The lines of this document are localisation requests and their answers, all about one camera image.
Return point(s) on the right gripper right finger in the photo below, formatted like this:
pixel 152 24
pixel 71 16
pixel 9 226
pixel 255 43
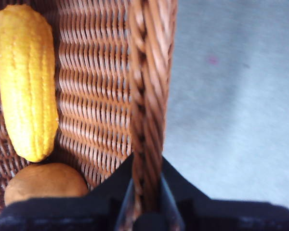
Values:
pixel 219 216

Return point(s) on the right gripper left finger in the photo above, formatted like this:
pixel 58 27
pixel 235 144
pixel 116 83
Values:
pixel 74 214

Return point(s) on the brown potato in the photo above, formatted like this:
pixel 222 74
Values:
pixel 45 183

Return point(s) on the brown wicker basket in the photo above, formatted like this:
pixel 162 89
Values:
pixel 94 96

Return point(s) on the yellow corn cob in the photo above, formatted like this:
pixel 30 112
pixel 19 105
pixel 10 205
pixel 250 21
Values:
pixel 26 84

